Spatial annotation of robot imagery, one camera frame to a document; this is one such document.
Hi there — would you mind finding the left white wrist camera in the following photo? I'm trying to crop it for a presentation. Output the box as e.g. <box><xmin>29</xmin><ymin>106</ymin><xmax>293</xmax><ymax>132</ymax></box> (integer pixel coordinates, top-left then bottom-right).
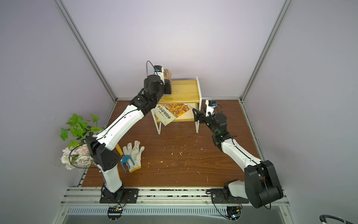
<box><xmin>154</xmin><ymin>65</ymin><xmax>165</xmax><ymax>84</ymax></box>

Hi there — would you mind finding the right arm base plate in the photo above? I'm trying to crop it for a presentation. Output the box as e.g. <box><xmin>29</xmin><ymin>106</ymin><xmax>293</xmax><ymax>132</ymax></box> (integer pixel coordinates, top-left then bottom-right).
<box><xmin>206</xmin><ymin>189</ymin><xmax>249</xmax><ymax>204</ymax></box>

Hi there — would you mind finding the brown striped cloth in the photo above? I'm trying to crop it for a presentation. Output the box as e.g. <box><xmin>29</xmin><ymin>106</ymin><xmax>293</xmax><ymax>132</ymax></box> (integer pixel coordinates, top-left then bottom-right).
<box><xmin>164</xmin><ymin>69</ymin><xmax>172</xmax><ymax>83</ymax></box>

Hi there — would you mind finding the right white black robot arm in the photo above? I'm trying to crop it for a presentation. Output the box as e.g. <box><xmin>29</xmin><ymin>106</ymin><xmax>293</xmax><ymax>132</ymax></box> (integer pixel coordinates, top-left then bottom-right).
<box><xmin>193</xmin><ymin>109</ymin><xmax>283</xmax><ymax>208</ymax></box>

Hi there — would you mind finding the black cable at corner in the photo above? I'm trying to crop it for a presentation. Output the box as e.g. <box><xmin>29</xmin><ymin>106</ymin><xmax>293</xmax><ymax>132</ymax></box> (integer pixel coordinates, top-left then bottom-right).
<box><xmin>319</xmin><ymin>215</ymin><xmax>353</xmax><ymax>224</ymax></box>

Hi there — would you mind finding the small circuit board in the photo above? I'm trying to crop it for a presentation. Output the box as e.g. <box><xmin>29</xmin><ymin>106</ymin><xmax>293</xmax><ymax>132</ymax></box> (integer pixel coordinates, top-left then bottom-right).
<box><xmin>226</xmin><ymin>206</ymin><xmax>241</xmax><ymax>221</ymax></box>
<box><xmin>107</xmin><ymin>206</ymin><xmax>124</xmax><ymax>222</ymax></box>

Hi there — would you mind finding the white wooden two-tier bookshelf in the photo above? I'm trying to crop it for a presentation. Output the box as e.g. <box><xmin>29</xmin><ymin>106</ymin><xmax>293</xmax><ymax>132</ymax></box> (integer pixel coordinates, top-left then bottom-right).
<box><xmin>152</xmin><ymin>77</ymin><xmax>202</xmax><ymax>135</ymax></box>

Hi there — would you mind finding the colourful China history picture book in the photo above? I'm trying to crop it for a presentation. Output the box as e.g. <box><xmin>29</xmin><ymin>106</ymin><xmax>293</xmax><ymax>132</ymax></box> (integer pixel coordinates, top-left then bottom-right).
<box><xmin>153</xmin><ymin>103</ymin><xmax>193</xmax><ymax>126</ymax></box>

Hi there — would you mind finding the artificial flower bouquet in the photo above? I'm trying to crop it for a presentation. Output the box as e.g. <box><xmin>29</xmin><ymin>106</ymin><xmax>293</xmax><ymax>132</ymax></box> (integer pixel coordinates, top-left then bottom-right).
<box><xmin>60</xmin><ymin>113</ymin><xmax>103</xmax><ymax>170</ymax></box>

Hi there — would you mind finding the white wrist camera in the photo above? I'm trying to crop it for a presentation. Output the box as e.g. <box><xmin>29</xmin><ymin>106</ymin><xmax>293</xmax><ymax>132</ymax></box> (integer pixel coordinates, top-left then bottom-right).
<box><xmin>205</xmin><ymin>99</ymin><xmax>217</xmax><ymax>117</ymax></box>
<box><xmin>154</xmin><ymin>65</ymin><xmax>165</xmax><ymax>84</ymax></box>

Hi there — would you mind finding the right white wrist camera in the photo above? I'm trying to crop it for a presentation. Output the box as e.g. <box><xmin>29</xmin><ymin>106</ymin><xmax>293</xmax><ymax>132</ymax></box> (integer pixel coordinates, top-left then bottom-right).
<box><xmin>205</xmin><ymin>99</ymin><xmax>217</xmax><ymax>117</ymax></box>

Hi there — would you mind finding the white work glove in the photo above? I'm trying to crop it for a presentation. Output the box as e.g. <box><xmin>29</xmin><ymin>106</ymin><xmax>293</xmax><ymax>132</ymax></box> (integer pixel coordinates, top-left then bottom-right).
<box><xmin>123</xmin><ymin>141</ymin><xmax>145</xmax><ymax>173</ymax></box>

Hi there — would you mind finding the right small circuit board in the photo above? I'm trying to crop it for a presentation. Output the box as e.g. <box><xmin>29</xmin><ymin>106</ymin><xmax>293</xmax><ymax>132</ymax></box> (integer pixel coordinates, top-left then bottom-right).
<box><xmin>226</xmin><ymin>206</ymin><xmax>241</xmax><ymax>221</ymax></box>

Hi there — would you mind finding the aluminium front rail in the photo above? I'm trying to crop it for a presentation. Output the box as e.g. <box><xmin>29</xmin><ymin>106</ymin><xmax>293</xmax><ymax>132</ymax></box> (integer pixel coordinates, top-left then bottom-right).
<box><xmin>60</xmin><ymin>187</ymin><xmax>289</xmax><ymax>208</ymax></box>

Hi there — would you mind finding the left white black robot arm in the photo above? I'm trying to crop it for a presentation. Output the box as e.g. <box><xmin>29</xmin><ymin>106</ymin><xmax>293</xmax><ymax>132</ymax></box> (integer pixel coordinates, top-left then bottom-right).
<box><xmin>85</xmin><ymin>72</ymin><xmax>172</xmax><ymax>202</ymax></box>

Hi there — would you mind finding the left small circuit board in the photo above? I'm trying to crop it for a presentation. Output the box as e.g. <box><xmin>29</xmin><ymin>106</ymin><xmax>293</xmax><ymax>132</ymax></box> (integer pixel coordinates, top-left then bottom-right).
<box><xmin>107</xmin><ymin>206</ymin><xmax>124</xmax><ymax>222</ymax></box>

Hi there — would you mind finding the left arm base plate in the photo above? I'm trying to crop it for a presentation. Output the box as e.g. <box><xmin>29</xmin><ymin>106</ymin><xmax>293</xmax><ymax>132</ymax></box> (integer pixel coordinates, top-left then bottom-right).
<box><xmin>99</xmin><ymin>187</ymin><xmax>139</xmax><ymax>203</ymax></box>

